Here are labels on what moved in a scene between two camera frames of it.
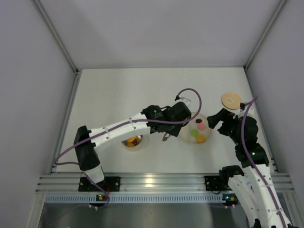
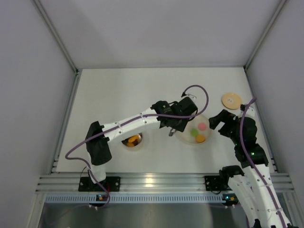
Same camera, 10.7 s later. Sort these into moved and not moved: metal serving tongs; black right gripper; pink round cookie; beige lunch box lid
Moved: metal serving tongs
Not moved: beige lunch box lid; pink round cookie; black right gripper
